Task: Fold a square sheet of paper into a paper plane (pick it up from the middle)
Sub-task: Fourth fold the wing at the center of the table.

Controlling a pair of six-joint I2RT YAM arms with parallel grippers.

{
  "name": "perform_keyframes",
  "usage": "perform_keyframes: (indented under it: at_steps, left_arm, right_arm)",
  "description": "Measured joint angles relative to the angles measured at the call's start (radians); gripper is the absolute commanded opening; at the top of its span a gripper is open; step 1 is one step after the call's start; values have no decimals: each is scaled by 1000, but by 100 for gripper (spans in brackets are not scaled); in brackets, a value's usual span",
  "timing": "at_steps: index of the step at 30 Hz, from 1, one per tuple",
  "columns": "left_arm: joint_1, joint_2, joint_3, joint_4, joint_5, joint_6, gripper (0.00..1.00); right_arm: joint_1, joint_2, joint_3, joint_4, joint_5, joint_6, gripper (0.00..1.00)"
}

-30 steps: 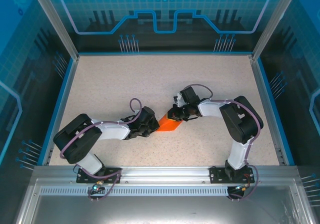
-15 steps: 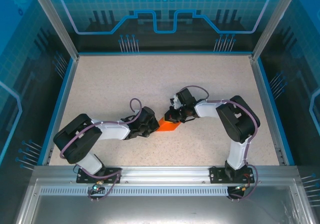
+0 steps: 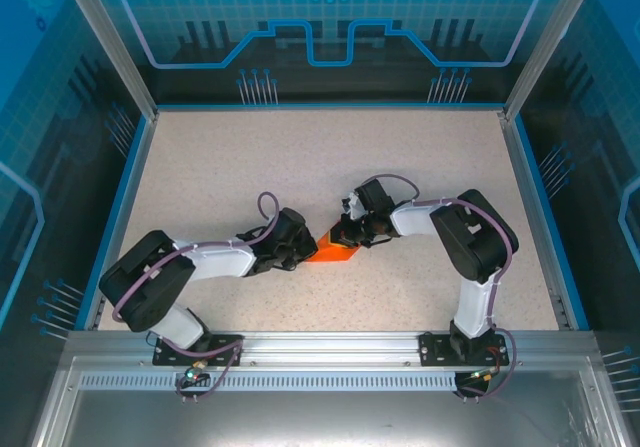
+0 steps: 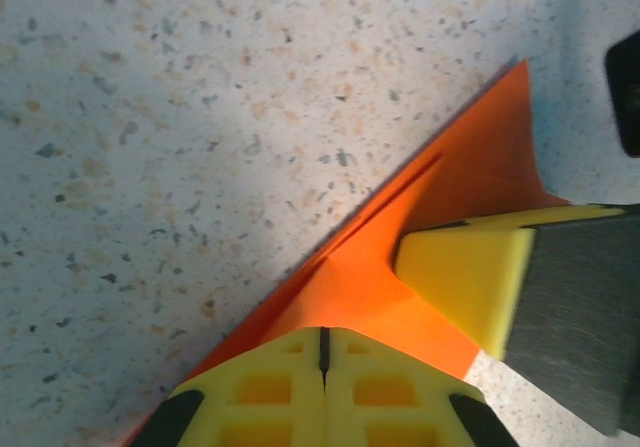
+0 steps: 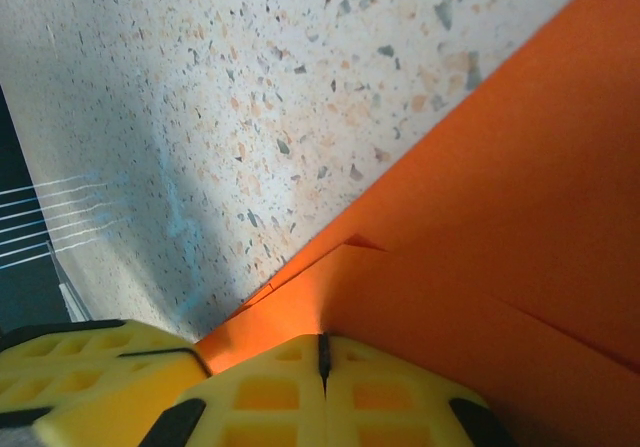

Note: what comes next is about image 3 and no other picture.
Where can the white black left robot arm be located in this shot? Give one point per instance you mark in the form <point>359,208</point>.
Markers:
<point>220,262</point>

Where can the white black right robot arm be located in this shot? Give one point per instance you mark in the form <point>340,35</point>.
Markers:
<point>415,219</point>

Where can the aluminium base beam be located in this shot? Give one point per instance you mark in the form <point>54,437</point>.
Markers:
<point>325,347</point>

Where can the long blue trim strip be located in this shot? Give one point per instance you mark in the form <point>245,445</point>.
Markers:
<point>325,106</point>

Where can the blue side trim strip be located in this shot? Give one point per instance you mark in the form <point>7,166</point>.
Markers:
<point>550,217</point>
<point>113,222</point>

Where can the blue circuit print side panel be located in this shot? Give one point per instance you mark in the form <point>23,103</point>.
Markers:
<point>40,117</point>
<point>600,117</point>

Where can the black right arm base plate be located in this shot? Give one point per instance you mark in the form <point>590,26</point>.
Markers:
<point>432,349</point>

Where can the aluminium side rail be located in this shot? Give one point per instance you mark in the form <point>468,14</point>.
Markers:
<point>125,217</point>
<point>535,217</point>

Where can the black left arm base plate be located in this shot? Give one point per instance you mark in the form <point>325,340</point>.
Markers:
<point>170,352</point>

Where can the metal tray frame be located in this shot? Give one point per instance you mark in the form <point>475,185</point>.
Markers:
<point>320,417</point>

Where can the aluminium frame post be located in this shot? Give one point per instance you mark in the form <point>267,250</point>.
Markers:
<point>115,52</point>
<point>545,47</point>

